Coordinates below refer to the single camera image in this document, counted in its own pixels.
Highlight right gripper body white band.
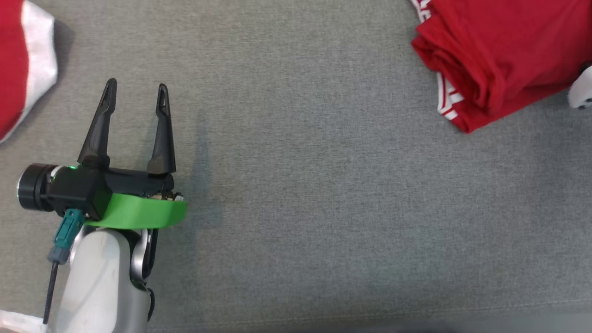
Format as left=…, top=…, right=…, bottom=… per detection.
left=568, top=65, right=592, bottom=110

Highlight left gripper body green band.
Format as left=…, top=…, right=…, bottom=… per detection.
left=86, top=167, right=188, bottom=229

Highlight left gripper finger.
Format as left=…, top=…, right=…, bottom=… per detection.
left=147, top=83, right=176, bottom=175
left=77, top=78, right=117, bottom=169

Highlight red jersey number 23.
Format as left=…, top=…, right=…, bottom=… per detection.
left=411, top=0, right=592, bottom=134

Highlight red white Bulls shorts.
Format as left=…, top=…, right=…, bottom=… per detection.
left=0, top=0, right=58, bottom=144

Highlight left black cable teal connector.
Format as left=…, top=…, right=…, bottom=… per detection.
left=43, top=209, right=86, bottom=324

